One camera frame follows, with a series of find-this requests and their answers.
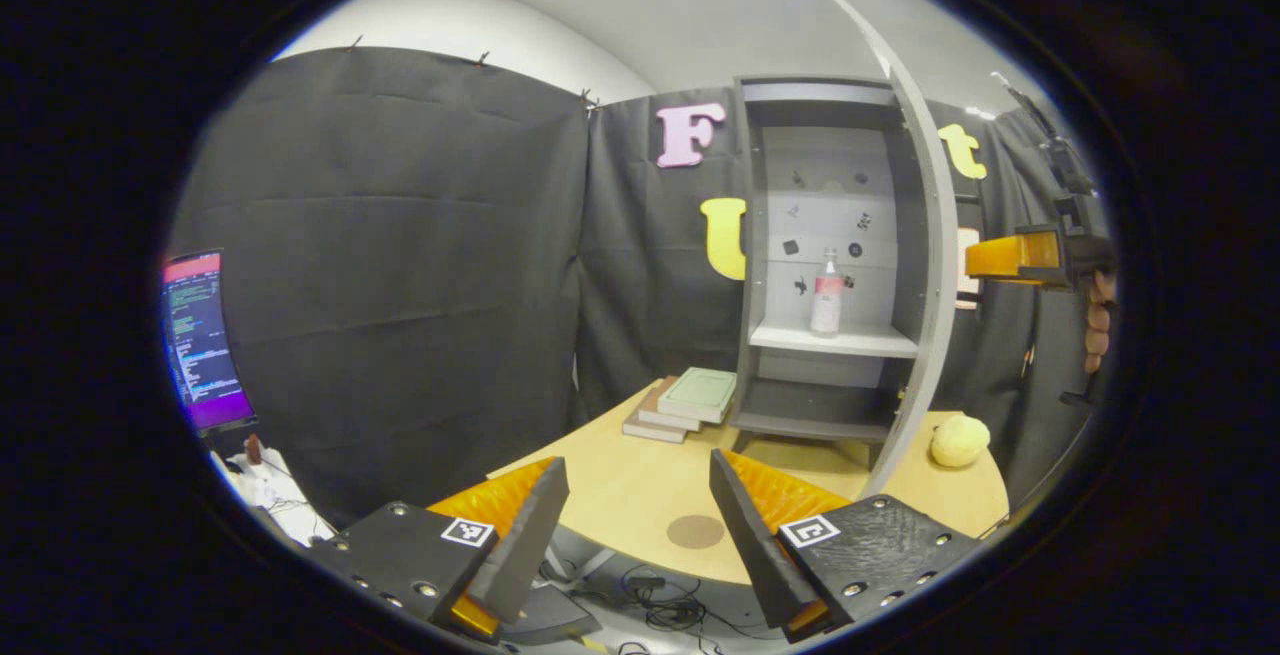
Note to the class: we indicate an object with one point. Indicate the computer monitor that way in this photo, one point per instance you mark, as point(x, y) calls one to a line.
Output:
point(205, 345)

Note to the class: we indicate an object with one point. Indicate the green book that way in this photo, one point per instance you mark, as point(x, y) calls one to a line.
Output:
point(700, 392)

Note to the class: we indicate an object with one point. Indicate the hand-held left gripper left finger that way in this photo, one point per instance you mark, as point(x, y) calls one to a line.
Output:
point(530, 545)

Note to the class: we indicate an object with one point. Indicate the clear bottle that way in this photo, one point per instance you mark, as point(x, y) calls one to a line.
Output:
point(826, 305)

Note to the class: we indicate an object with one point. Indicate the white side table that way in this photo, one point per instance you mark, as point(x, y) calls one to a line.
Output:
point(265, 490)

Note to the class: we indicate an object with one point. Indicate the yellow plush toy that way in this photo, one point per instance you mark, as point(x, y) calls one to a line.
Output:
point(960, 440)

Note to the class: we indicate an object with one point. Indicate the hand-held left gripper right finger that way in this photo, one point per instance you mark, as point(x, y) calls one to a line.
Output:
point(755, 545)

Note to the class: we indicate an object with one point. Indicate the round brown coaster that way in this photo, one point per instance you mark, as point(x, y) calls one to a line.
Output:
point(695, 532)

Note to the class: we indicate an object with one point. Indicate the brown book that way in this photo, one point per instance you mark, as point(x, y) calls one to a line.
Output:
point(650, 430)

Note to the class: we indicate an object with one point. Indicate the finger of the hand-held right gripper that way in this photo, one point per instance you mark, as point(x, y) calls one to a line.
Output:
point(1010, 257)

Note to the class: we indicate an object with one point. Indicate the grey cabinet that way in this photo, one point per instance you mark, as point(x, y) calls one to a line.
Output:
point(830, 340)

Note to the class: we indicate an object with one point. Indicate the grey cabinet door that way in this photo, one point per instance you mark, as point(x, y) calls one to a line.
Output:
point(935, 285)

